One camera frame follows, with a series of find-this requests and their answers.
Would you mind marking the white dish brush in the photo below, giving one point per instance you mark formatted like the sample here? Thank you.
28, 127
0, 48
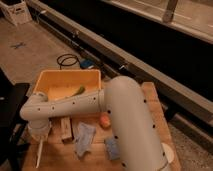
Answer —
39, 153

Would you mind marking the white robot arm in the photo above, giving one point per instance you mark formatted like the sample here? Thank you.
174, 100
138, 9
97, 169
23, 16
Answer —
139, 144

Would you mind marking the blue device on floor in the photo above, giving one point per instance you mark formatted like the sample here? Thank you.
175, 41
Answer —
86, 64

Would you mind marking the orange round fruit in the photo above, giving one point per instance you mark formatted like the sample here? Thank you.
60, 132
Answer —
105, 121

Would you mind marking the yellow plastic bin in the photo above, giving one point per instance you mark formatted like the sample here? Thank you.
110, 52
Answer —
58, 84

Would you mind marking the blue grey cloth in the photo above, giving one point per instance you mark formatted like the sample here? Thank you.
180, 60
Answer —
84, 138

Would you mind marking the small wooden block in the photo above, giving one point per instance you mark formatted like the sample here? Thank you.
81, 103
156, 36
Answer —
66, 133

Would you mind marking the blue sponge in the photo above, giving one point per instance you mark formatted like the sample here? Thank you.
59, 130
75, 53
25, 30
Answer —
111, 148

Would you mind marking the white bowl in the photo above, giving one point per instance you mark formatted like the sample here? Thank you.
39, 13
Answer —
168, 152

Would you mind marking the black chair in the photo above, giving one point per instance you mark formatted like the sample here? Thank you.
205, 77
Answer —
12, 98

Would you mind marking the white cardboard box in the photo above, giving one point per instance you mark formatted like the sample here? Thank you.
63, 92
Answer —
16, 14

